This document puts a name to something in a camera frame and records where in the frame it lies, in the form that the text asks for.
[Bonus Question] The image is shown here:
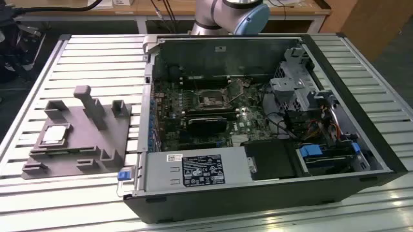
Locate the silver CPU with green board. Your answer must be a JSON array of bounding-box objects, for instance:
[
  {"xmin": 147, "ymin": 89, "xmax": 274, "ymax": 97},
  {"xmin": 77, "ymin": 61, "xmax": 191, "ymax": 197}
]
[{"xmin": 40, "ymin": 125, "xmax": 71, "ymax": 145}]

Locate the CPU socket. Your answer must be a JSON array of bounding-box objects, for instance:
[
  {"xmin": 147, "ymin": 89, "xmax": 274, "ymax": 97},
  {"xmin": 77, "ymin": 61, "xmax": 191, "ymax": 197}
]
[{"xmin": 196, "ymin": 89, "xmax": 231, "ymax": 109}]

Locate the black graphics card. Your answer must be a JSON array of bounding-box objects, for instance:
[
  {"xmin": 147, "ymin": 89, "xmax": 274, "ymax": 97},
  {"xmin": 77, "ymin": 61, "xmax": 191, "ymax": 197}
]
[{"xmin": 186, "ymin": 116, "xmax": 228, "ymax": 136}]

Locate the black RAM stick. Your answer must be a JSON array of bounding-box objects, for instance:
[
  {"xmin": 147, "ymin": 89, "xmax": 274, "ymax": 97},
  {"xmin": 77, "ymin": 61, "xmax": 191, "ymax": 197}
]
[{"xmin": 187, "ymin": 113, "xmax": 242, "ymax": 121}]

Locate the green motherboard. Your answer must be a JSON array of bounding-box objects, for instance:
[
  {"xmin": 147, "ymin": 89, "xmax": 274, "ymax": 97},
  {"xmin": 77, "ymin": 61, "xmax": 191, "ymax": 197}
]
[{"xmin": 151, "ymin": 82, "xmax": 284, "ymax": 152}]

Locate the metal socket cover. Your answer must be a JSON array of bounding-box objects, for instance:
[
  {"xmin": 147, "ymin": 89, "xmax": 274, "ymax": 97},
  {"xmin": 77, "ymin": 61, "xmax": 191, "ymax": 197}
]
[{"xmin": 226, "ymin": 78, "xmax": 251, "ymax": 102}]

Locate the grey power supply with label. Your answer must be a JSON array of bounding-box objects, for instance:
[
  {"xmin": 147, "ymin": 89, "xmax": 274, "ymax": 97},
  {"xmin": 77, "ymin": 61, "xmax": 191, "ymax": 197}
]
[{"xmin": 140, "ymin": 147, "xmax": 252, "ymax": 192}]

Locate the black plastic shroud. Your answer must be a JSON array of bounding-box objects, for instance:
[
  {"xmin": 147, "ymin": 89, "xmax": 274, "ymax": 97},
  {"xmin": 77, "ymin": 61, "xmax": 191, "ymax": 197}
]
[{"xmin": 240, "ymin": 140, "xmax": 306, "ymax": 181}]

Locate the grey metal disk bay cage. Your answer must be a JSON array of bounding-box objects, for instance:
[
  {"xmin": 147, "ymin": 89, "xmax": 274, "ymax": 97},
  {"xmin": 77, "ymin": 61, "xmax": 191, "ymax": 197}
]
[{"xmin": 268, "ymin": 47, "xmax": 334, "ymax": 112}]

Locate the blue disk carrier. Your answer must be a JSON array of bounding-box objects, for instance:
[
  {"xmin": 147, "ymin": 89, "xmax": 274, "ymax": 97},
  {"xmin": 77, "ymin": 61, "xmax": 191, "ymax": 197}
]
[{"xmin": 299, "ymin": 144, "xmax": 323, "ymax": 159}]

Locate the black open PC case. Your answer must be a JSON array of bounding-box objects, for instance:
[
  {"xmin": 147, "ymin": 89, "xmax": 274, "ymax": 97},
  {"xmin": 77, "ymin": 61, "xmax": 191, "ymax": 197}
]
[{"xmin": 121, "ymin": 33, "xmax": 407, "ymax": 224}]

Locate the grey plastic parts rack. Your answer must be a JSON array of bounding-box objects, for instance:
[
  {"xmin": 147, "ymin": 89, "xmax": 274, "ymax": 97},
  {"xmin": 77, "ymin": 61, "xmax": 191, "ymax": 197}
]
[{"xmin": 20, "ymin": 85, "xmax": 133, "ymax": 180}]

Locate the green RAM stick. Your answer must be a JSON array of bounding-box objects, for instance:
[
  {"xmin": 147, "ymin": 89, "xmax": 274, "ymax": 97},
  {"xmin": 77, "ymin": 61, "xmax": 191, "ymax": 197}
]
[{"xmin": 44, "ymin": 149, "xmax": 81, "ymax": 155}]

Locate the brown wooden cabinet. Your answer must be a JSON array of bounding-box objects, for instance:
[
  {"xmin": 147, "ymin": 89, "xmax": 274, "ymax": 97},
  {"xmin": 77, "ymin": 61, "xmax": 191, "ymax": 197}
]
[{"xmin": 322, "ymin": 0, "xmax": 413, "ymax": 62}]

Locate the black equipment stand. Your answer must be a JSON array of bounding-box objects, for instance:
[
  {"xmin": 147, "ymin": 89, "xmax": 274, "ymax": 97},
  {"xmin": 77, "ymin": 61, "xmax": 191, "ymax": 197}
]
[{"xmin": 0, "ymin": 4, "xmax": 47, "ymax": 84}]

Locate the black wire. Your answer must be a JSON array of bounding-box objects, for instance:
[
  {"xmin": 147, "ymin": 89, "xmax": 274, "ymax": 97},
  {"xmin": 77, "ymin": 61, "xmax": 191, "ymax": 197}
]
[{"xmin": 264, "ymin": 112, "xmax": 300, "ymax": 141}]

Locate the orange and yellow wire bundle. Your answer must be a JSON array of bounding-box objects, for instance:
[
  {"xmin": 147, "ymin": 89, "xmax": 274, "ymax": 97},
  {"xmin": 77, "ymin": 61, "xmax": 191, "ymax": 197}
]
[{"xmin": 306, "ymin": 120, "xmax": 343, "ymax": 141}]

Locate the wooden desk with white frame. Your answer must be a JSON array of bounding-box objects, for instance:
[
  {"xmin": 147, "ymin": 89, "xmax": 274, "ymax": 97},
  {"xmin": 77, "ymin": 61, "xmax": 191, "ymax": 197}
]
[{"xmin": 12, "ymin": 0, "xmax": 333, "ymax": 34}]

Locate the thick black cable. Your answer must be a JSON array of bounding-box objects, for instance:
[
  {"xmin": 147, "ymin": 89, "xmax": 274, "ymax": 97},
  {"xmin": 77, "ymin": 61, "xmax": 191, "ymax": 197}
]
[{"xmin": 12, "ymin": 0, "xmax": 104, "ymax": 13}]

